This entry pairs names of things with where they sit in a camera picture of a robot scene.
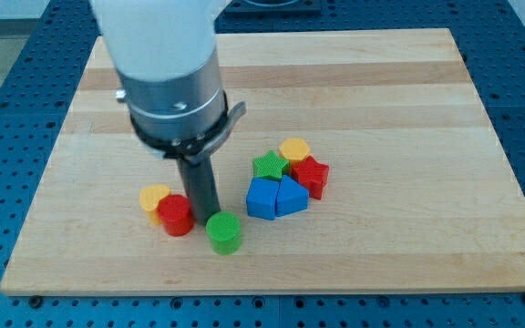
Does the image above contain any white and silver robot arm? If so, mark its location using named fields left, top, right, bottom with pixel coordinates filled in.
left=90, top=0, right=246, bottom=165

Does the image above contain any green star block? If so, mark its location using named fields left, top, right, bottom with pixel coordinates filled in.
left=252, top=150, right=290, bottom=181

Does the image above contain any red star block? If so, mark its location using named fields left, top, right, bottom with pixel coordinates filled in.
left=291, top=156, right=330, bottom=200

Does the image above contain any yellow hexagon block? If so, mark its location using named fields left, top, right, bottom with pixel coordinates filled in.
left=279, top=138, right=311, bottom=165

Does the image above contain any blue cube block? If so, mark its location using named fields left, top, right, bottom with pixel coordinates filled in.
left=245, top=178, right=280, bottom=220

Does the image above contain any blue triangle block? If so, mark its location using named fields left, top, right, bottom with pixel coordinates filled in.
left=276, top=175, right=309, bottom=217

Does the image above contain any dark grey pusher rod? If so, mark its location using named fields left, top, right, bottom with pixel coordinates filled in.
left=177, top=158, right=221, bottom=226

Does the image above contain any green cylinder block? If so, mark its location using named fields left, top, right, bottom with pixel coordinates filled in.
left=206, top=211, right=242, bottom=255

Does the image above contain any red cylinder block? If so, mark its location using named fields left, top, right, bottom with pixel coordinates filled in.
left=157, top=194, right=194, bottom=237

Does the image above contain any yellow heart block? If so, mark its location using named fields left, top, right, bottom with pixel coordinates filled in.
left=139, top=184, right=170, bottom=225

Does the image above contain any light wooden board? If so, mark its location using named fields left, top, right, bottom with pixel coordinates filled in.
left=0, top=28, right=525, bottom=296

